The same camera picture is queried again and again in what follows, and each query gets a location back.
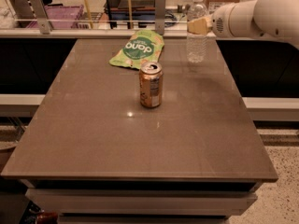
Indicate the metal railing post centre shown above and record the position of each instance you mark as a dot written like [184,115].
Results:
[159,16]

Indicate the metal railing post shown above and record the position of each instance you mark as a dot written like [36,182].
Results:
[159,16]
[41,17]

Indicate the orange soda can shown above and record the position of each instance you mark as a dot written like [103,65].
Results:
[151,84]

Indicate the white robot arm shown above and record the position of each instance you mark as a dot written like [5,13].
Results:
[276,20]

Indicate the clear plastic water bottle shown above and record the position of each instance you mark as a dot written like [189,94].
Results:
[196,43]

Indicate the purple plastic crate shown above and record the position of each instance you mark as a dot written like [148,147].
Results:
[64,17]

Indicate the metal railing post left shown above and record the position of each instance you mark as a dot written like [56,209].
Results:
[41,17]

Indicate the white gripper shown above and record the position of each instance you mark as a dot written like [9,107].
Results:
[220,23]

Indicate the green snack bag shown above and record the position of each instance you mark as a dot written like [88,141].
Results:
[142,47]

